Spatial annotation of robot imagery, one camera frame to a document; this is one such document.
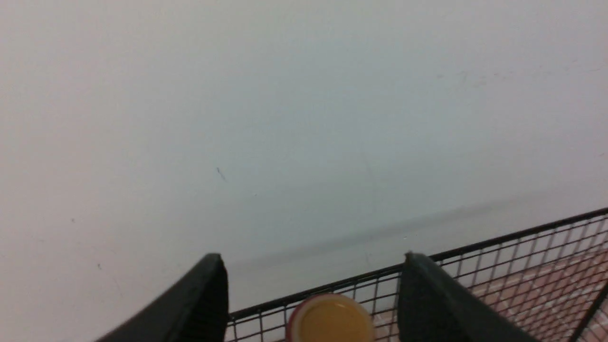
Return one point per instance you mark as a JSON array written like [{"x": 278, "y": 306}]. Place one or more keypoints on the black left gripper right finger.
[{"x": 433, "y": 307}]

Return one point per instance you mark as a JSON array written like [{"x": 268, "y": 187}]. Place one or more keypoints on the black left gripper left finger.
[{"x": 194, "y": 309}]

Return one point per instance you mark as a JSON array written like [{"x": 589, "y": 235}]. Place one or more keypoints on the red label soy sauce bottle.
[{"x": 330, "y": 318}]

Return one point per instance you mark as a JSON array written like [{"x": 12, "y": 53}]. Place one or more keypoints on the pink checkered tablecloth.
[{"x": 549, "y": 299}]

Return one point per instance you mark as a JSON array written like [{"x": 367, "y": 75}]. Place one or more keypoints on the black wire mesh shelf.
[{"x": 377, "y": 290}]

